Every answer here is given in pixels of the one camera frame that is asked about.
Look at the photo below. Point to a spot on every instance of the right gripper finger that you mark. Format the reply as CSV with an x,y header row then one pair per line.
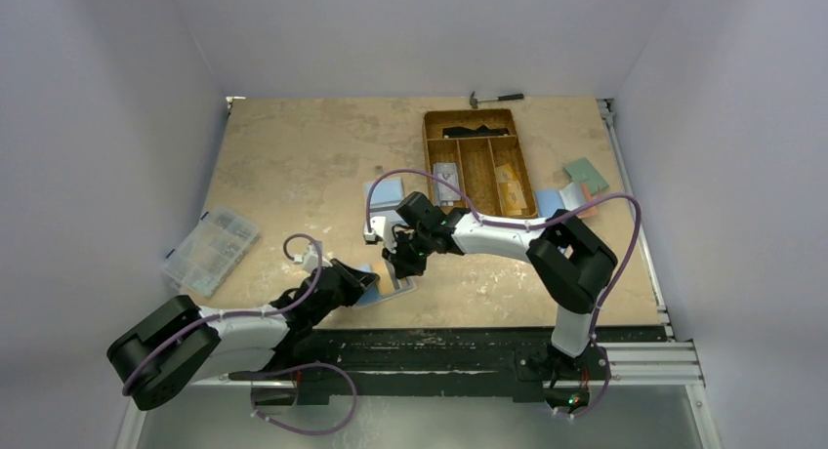
x,y
396,264
412,264

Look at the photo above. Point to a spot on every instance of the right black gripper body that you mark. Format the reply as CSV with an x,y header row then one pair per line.
x,y
401,255

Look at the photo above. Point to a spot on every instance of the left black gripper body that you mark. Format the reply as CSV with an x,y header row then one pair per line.
x,y
352,277

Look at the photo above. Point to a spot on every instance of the beige snap card holder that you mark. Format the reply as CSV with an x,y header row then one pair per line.
x,y
387,287

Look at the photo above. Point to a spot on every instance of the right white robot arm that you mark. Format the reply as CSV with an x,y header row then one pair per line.
x,y
574,264

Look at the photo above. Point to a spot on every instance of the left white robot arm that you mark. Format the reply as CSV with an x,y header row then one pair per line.
x,y
181,343

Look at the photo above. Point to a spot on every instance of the silver cards in tray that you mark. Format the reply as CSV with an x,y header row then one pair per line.
x,y
446,184

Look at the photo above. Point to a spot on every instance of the open beige card holder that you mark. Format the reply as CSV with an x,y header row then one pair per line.
x,y
382,198

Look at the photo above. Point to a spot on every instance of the gold cards in tray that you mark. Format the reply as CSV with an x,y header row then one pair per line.
x,y
512,198

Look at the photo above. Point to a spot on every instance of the open blue pink card holder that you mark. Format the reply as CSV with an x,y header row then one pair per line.
x,y
571,197

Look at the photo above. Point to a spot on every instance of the green card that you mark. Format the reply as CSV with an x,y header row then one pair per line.
x,y
584,172

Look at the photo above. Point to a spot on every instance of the woven wicker tray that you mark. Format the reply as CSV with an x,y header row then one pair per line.
x,y
476,158

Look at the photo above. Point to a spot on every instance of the black object in tray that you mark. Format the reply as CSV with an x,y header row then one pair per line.
x,y
482,131

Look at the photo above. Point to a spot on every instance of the clear plastic screw box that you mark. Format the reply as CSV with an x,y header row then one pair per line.
x,y
209,254

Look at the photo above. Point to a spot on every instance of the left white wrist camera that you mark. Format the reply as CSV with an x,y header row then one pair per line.
x,y
311,258

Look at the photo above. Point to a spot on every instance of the black front rail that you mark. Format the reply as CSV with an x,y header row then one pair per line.
x,y
442,362

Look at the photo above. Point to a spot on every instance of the hammer with black handle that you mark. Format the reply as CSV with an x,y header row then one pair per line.
x,y
475,101

